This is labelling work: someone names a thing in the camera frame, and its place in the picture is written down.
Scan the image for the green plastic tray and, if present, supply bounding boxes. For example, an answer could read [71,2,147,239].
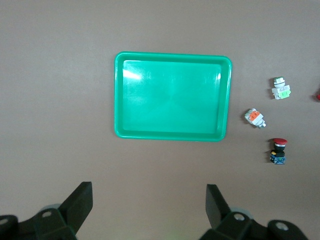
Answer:
[113,51,233,143]

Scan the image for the white green-tagged push button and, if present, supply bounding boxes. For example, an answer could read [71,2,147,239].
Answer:
[271,76,292,101]

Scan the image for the white orange-tagged push button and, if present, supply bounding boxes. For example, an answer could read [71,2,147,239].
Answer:
[244,107,267,130]

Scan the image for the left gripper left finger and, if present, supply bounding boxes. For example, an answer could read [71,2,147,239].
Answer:
[0,181,94,240]

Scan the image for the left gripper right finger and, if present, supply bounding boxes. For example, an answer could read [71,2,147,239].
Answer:
[198,184,307,240]

